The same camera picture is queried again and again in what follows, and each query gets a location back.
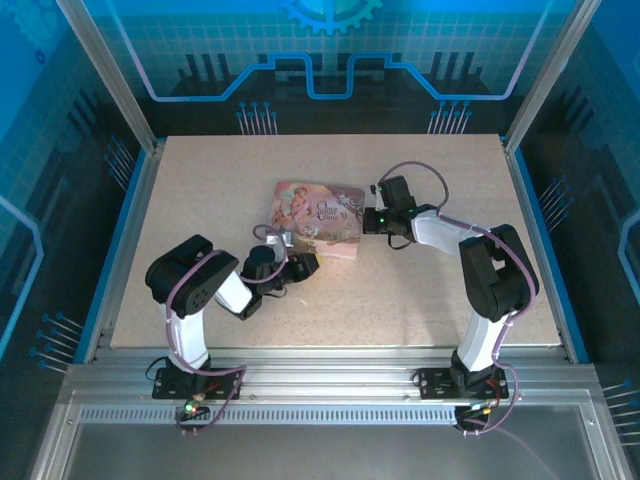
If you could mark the aluminium frame post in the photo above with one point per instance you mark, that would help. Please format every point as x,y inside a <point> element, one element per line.
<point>547,75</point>
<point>111,75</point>

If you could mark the aluminium side rail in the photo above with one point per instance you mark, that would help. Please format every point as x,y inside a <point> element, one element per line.
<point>125,250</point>
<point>529,195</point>

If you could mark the pink storybook tin box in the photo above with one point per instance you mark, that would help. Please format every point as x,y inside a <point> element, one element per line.
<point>320,210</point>

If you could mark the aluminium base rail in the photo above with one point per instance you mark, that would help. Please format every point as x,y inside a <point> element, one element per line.
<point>325,380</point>

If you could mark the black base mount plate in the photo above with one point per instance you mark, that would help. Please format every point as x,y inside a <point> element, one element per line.
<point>432,382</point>
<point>225,382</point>

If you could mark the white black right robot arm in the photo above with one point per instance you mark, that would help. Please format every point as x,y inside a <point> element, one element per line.
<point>440,230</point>

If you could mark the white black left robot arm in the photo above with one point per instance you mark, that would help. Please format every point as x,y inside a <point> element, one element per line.
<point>187,335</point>

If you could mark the grey metal front panel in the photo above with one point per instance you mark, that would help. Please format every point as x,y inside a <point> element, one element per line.
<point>320,455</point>

